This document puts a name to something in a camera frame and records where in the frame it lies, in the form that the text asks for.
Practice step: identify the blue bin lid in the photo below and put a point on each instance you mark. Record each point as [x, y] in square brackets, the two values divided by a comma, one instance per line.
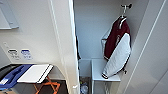
[15, 75]

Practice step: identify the grey wall panel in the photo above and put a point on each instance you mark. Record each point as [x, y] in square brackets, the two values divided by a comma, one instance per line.
[7, 13]

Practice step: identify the dark wardrobe rail hook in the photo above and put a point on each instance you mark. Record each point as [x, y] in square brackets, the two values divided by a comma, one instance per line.
[126, 6]

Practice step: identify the white flat board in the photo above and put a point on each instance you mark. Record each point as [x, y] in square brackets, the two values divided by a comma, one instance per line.
[35, 72]

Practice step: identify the white wardrobe body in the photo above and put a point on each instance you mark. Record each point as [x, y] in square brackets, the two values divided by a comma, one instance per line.
[90, 26]

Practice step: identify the white wardrobe shelf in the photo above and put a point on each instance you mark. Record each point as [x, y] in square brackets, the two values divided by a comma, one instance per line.
[98, 70]

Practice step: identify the maroon and white jacket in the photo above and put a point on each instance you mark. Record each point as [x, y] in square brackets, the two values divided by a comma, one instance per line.
[116, 36]

